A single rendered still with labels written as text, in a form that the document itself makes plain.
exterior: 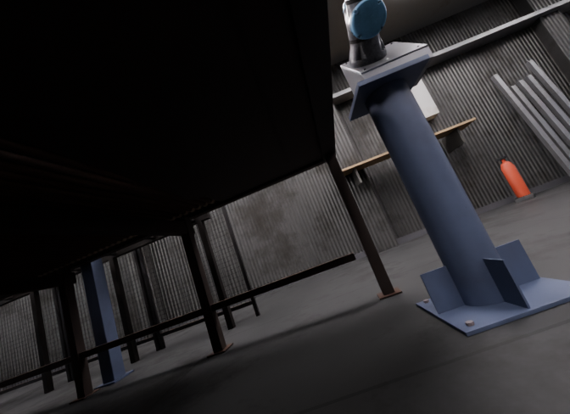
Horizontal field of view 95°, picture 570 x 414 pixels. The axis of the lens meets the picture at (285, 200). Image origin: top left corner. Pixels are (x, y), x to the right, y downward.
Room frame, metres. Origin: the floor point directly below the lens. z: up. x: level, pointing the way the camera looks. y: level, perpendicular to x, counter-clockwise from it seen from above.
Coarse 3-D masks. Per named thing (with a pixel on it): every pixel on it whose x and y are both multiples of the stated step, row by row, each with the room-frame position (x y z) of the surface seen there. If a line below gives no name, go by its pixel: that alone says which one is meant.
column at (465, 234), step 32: (416, 64) 0.87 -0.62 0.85; (384, 96) 0.92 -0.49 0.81; (384, 128) 0.96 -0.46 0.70; (416, 128) 0.91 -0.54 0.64; (416, 160) 0.92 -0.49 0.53; (448, 160) 0.94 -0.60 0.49; (416, 192) 0.96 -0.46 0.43; (448, 192) 0.91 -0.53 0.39; (448, 224) 0.92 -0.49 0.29; (480, 224) 0.93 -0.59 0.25; (448, 256) 0.96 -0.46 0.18; (480, 256) 0.91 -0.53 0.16; (512, 256) 0.98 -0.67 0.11; (448, 288) 1.00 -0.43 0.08; (480, 288) 0.93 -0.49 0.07; (512, 288) 0.84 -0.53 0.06; (544, 288) 0.90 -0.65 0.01; (448, 320) 0.93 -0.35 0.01; (480, 320) 0.85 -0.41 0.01; (512, 320) 0.81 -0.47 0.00
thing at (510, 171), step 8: (496, 160) 3.48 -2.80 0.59; (504, 160) 3.44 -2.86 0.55; (504, 168) 3.43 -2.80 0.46; (512, 168) 3.39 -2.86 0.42; (512, 176) 3.41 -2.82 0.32; (520, 176) 3.39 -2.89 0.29; (512, 184) 3.44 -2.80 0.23; (520, 184) 3.39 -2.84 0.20; (520, 192) 3.41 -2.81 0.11; (528, 192) 3.39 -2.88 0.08; (520, 200) 3.42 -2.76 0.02
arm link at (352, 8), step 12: (348, 0) 0.73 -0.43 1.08; (360, 0) 0.71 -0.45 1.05; (372, 0) 0.70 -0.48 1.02; (348, 12) 0.76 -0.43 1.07; (360, 12) 0.73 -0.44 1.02; (372, 12) 0.73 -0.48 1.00; (384, 12) 0.73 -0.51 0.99; (348, 24) 0.83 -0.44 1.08; (360, 24) 0.75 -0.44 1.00; (372, 24) 0.76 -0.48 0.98; (384, 24) 0.77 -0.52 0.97; (360, 36) 0.79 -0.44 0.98; (372, 36) 0.79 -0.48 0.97
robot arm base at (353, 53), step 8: (360, 40) 0.90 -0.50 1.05; (368, 40) 0.90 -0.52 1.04; (376, 40) 0.90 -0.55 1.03; (352, 48) 0.94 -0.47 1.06; (360, 48) 0.92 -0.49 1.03; (368, 48) 0.91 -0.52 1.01; (376, 48) 0.92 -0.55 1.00; (384, 48) 0.94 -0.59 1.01; (352, 56) 0.96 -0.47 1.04; (360, 56) 0.94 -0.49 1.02; (368, 56) 0.93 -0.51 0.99; (376, 56) 0.93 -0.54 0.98; (384, 56) 0.95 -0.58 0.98; (352, 64) 0.98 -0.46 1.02; (360, 64) 0.96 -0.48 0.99
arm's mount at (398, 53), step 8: (392, 48) 0.99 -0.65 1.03; (400, 48) 0.95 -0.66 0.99; (408, 48) 0.92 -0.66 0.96; (416, 48) 0.89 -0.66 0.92; (424, 48) 0.89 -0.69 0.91; (392, 56) 0.92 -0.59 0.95; (400, 56) 0.89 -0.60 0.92; (408, 56) 0.89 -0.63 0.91; (416, 56) 0.89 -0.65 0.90; (432, 56) 0.89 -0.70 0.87; (344, 64) 1.07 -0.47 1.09; (368, 64) 0.95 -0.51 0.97; (376, 64) 0.91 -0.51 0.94; (384, 64) 0.90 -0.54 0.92; (392, 64) 0.90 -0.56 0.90; (344, 72) 1.07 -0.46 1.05; (352, 72) 0.99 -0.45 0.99; (360, 72) 0.91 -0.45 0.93; (368, 72) 0.91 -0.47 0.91; (376, 72) 0.90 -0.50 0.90; (352, 80) 1.03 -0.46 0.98; (360, 80) 0.94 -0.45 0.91; (416, 80) 1.02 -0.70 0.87; (352, 88) 1.07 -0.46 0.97
